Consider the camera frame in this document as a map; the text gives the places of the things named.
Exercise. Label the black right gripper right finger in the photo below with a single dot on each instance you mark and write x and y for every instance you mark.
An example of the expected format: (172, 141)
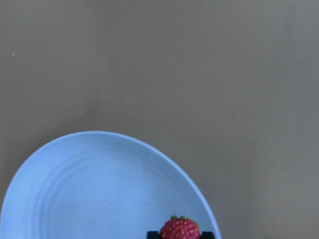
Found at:
(207, 235)

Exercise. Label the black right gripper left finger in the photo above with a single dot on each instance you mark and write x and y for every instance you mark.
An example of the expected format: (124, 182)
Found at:
(152, 235)

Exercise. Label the blue round plate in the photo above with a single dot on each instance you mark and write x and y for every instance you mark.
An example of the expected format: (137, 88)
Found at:
(99, 185)

